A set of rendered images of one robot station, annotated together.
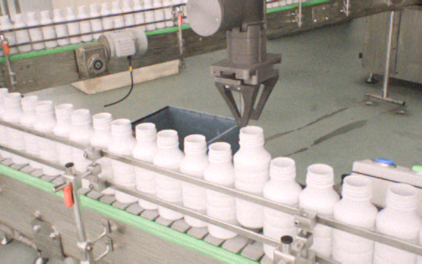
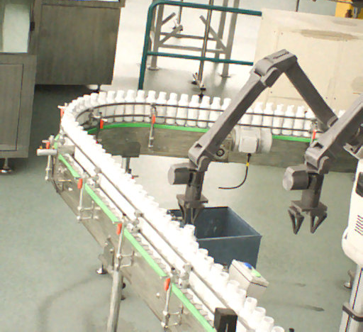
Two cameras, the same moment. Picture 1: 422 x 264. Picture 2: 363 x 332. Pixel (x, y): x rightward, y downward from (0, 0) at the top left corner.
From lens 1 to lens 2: 2.68 m
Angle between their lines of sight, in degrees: 24
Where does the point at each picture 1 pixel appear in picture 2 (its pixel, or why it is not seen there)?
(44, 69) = (178, 141)
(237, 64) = (185, 197)
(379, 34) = not seen: outside the picture
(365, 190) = (207, 262)
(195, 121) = (238, 223)
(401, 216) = (213, 275)
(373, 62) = not seen: outside the picture
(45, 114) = (129, 186)
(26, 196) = (107, 225)
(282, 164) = (195, 245)
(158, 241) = (147, 264)
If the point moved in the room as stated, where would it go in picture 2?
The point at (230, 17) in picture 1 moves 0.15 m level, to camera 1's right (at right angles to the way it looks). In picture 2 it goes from (179, 181) to (218, 194)
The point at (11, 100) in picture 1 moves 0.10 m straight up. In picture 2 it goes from (118, 173) to (121, 150)
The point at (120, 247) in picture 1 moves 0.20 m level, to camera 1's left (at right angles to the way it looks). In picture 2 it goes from (134, 264) to (91, 248)
